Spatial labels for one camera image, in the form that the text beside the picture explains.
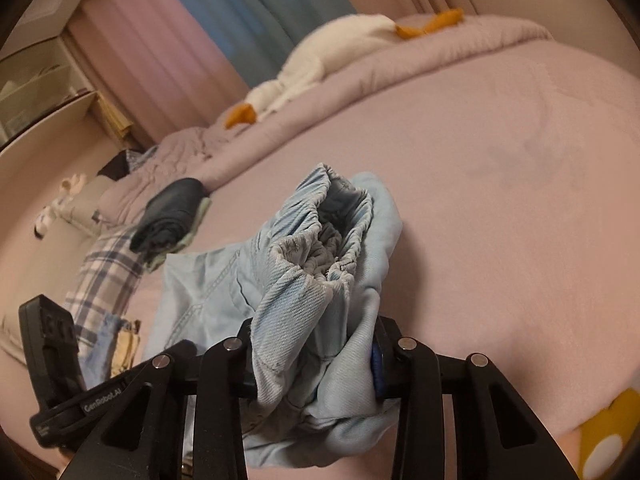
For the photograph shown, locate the light blue denim garment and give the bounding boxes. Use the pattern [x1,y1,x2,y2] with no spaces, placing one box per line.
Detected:
[80,310,123,391]

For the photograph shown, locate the white goose plush toy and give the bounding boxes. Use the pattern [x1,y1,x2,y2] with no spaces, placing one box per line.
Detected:
[223,7,466,131]

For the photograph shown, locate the light green folded cloth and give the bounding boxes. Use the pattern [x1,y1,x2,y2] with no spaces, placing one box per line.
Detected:
[145,197,212,273]

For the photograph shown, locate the small white plush toy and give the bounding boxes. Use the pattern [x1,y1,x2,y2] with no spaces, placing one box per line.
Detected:
[34,174,87,237]

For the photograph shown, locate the pink quilt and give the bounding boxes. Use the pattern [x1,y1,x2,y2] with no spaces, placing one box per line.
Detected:
[97,15,553,226]

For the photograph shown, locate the light blue pants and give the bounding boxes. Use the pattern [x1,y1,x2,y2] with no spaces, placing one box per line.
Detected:
[142,162,406,471]

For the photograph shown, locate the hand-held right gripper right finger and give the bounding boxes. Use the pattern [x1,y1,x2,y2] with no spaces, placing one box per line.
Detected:
[370,316,581,480]

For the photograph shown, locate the yellow printed blanket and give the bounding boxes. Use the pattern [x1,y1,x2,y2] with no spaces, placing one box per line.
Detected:
[575,389,640,480]

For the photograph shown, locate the yellow plaid cloth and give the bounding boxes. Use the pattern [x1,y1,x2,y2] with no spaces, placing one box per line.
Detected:
[110,317,143,376]

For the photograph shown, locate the blue checked cloth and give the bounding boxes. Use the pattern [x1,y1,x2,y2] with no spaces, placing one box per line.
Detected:
[125,146,160,173]

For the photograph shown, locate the pink bed sheet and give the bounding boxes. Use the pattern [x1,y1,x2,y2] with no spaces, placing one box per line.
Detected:
[0,42,640,480]

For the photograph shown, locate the white shelf cabinet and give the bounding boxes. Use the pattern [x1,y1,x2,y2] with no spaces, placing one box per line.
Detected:
[0,0,116,156]

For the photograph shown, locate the blue curtain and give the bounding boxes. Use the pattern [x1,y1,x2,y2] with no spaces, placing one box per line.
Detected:
[142,0,358,88]

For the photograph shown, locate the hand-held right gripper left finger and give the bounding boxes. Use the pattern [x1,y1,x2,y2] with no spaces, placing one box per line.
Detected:
[59,317,257,480]

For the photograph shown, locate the dark folded clothes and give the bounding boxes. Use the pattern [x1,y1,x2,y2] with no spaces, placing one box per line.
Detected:
[130,177,206,255]

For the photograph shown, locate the blue white plaid cloth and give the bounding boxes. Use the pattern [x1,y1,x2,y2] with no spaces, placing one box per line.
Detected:
[64,225,147,351]

